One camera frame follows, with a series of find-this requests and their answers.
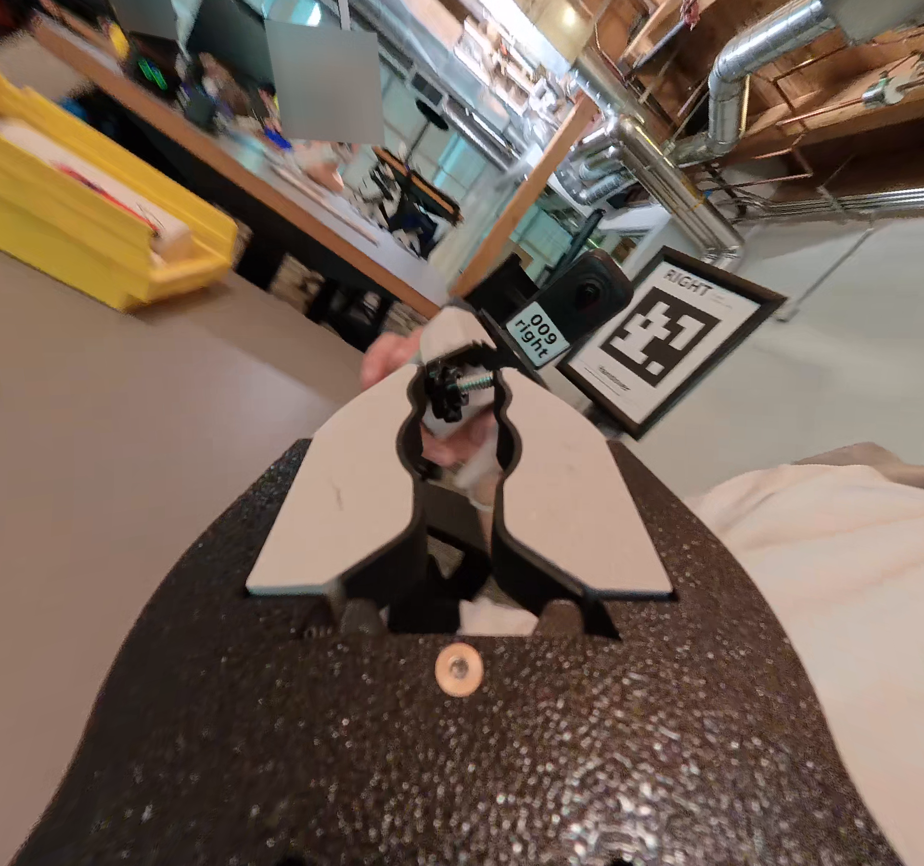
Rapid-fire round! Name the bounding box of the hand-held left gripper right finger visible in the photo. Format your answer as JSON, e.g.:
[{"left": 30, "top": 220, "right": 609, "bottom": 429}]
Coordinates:
[{"left": 491, "top": 371, "right": 677, "bottom": 604}]

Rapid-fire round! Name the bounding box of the person's right hand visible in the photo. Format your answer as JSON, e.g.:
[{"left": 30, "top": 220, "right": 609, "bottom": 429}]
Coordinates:
[{"left": 359, "top": 330, "right": 506, "bottom": 509}]

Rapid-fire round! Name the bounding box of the black clock with green display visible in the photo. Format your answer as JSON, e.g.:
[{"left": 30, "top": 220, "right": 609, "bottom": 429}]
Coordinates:
[{"left": 130, "top": 55, "right": 177, "bottom": 99}]

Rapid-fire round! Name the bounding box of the grey desk with wooden edge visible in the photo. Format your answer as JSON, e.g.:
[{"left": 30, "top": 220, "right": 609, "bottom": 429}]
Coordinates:
[{"left": 29, "top": 15, "right": 449, "bottom": 321}]

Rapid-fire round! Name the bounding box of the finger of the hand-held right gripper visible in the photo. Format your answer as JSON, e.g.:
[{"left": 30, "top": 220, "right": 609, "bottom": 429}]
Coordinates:
[{"left": 416, "top": 306, "right": 538, "bottom": 373}]

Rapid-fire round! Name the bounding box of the framed marker poster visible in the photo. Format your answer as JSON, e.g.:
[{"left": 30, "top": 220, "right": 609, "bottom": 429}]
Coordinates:
[{"left": 556, "top": 246, "right": 791, "bottom": 441}]

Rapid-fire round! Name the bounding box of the white cylinder with black cap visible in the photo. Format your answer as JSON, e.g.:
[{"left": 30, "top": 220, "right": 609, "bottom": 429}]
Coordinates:
[{"left": 0, "top": 123, "right": 193, "bottom": 264}]

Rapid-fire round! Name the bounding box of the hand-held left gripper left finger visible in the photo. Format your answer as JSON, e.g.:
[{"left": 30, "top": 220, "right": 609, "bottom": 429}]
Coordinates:
[{"left": 246, "top": 371, "right": 431, "bottom": 600}]

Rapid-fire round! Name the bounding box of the yellow plastic bin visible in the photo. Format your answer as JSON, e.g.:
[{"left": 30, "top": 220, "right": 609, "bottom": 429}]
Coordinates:
[{"left": 0, "top": 76, "right": 242, "bottom": 313}]

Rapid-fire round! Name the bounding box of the black knob with metal screw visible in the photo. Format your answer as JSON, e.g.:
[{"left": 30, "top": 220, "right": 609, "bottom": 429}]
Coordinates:
[{"left": 425, "top": 361, "right": 499, "bottom": 425}]

